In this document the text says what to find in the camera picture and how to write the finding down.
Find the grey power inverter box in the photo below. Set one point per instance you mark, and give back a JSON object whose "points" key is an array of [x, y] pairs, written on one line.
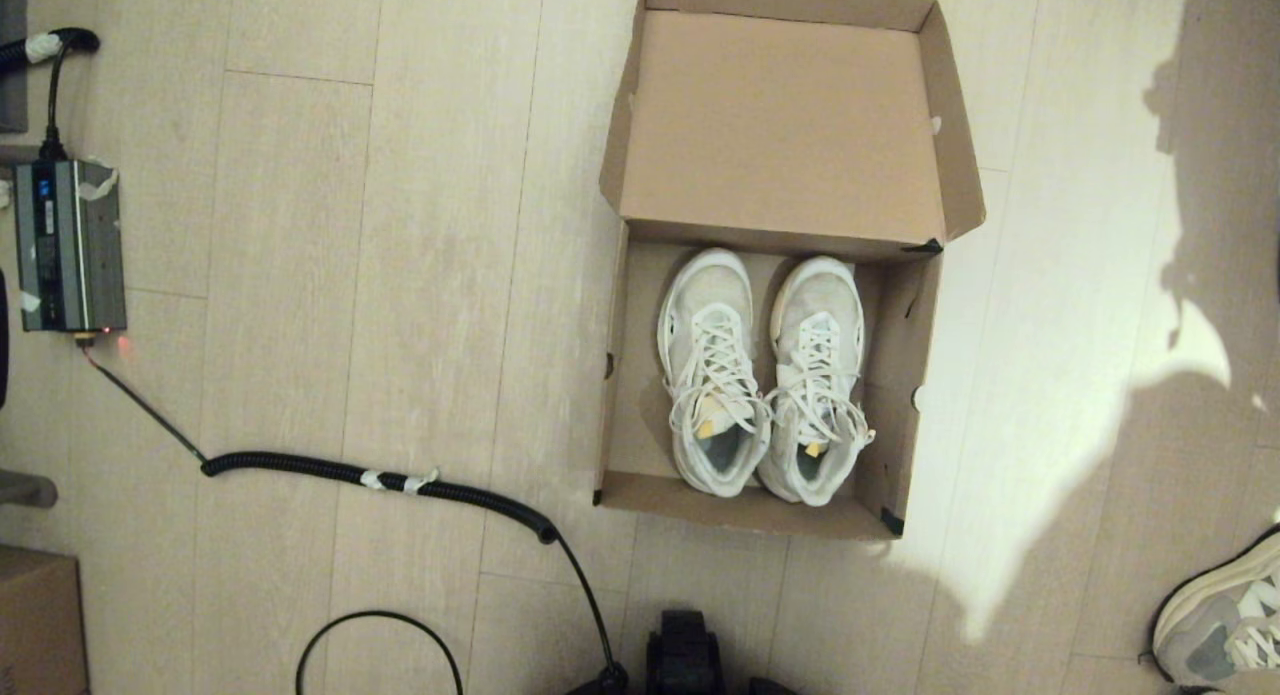
{"points": [[70, 245]]}

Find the brown cardboard shoe box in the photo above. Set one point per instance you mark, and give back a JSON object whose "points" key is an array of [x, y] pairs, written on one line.
{"points": [[780, 125]]}

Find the plain brown cardboard carton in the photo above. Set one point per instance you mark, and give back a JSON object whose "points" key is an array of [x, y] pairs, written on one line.
{"points": [[40, 625]]}

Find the grey beige chunky sneaker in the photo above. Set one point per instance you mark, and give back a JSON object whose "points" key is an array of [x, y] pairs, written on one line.
{"points": [[1220, 615]]}

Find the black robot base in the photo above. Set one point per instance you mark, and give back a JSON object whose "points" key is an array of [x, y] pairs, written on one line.
{"points": [[685, 655]]}

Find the white lace-up sneaker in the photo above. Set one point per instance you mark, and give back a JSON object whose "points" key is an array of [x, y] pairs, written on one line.
{"points": [[825, 305], [705, 305]]}

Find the dark grey panel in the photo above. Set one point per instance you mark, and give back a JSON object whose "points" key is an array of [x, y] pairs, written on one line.
{"points": [[12, 55]]}

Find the grey furniture foot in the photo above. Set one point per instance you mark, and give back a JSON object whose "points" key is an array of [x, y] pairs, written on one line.
{"points": [[25, 489]]}

